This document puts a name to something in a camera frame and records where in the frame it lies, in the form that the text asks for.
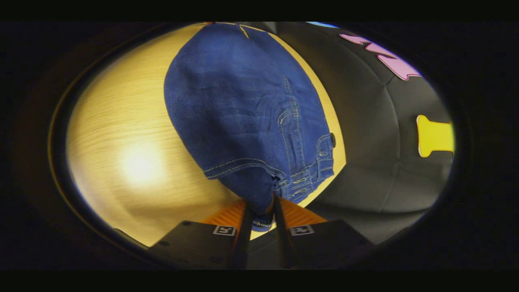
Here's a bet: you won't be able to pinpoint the black backdrop cloth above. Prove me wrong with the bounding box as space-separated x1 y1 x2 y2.
247 22 455 245

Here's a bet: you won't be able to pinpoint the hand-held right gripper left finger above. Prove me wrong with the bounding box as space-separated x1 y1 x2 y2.
149 200 254 269

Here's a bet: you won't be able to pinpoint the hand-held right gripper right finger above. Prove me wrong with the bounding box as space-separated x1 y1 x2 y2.
274 197 373 269

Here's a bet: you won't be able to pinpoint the blue denim jeans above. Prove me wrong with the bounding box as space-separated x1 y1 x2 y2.
164 22 337 232

